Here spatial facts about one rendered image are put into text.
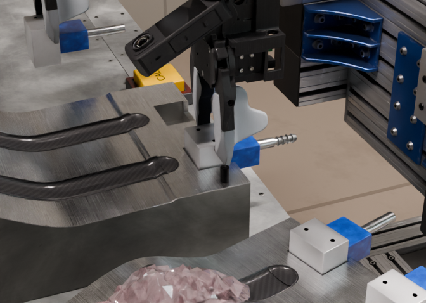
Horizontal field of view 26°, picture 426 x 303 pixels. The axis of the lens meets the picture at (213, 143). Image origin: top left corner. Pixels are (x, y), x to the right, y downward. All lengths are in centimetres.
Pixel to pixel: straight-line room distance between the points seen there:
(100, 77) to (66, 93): 7
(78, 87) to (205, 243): 46
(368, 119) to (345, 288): 60
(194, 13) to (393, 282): 33
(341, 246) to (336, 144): 190
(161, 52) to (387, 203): 170
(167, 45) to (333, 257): 27
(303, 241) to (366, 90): 57
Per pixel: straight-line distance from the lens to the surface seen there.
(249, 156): 105
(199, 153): 102
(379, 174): 271
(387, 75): 141
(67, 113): 117
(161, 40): 94
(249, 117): 101
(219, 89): 97
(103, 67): 147
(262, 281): 94
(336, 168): 271
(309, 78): 149
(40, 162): 107
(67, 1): 120
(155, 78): 134
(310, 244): 94
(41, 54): 124
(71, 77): 144
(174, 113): 117
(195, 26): 94
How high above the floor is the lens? 144
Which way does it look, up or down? 31 degrees down
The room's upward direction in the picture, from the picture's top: straight up
